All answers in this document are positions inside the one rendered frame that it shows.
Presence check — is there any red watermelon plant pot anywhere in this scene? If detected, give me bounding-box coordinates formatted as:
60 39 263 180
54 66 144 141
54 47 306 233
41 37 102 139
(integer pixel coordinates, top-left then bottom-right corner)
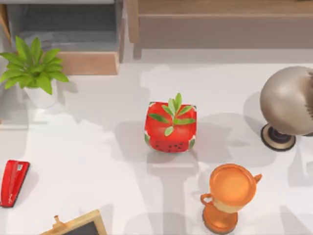
143 93 198 154

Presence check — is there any pale wooden drawer front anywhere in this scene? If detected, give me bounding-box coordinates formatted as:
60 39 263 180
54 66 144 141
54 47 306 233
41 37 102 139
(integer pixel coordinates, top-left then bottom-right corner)
52 51 120 76

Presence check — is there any orange trophy cup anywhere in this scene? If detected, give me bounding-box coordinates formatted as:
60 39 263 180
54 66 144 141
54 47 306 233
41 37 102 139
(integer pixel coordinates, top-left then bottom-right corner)
200 163 263 235

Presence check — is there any wooden shelf cabinet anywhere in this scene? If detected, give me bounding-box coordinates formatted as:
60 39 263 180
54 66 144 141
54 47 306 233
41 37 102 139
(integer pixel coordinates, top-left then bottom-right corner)
126 0 313 59

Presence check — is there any grey pierced drawer inside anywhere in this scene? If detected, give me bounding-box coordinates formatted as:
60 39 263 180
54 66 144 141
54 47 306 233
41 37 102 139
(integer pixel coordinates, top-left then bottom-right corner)
6 3 123 52

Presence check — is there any wooden framed blackboard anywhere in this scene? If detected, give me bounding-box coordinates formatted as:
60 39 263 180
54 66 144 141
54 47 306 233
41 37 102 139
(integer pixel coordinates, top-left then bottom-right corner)
39 209 108 235

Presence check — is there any green plant in white pot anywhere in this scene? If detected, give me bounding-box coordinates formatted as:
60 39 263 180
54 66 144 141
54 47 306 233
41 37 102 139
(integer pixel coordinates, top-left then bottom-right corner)
0 35 70 109

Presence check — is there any red stapler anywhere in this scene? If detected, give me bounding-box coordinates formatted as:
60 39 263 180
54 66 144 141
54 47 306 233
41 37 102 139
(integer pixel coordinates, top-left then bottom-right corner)
0 159 31 209

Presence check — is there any wooden cupboard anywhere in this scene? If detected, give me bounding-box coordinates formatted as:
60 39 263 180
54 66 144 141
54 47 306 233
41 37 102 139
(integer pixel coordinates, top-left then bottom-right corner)
0 0 125 71

